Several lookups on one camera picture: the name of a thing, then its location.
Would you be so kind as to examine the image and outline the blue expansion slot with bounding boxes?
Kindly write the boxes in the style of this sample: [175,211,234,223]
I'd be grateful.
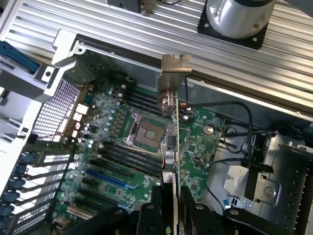
[85,167,130,188]

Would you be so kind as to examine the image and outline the black long expansion slot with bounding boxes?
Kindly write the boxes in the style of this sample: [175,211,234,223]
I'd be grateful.
[89,159,132,178]

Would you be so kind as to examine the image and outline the green Dell motherboard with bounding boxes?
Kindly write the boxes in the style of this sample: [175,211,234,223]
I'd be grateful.
[52,73,227,221]

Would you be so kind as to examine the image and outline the CPU socket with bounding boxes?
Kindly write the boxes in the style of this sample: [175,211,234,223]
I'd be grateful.
[123,112,169,151]

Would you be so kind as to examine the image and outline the grey metal disk bay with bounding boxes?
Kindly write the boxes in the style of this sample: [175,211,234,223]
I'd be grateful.
[221,132,313,221]

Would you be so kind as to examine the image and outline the black perforated slot cover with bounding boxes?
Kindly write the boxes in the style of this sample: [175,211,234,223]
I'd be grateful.
[36,151,75,168]
[16,207,51,230]

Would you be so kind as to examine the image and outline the open grey PC case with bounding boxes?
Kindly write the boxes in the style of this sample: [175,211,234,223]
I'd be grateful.
[0,29,313,235]

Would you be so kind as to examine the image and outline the black power wire with plug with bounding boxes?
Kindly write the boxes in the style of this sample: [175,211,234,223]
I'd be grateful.
[180,77,254,165]

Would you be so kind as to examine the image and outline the blue disk bracket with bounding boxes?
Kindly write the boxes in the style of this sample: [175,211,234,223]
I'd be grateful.
[0,40,40,74]

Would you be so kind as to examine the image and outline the black box with cable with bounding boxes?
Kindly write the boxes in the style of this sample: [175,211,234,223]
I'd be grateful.
[107,0,141,12]

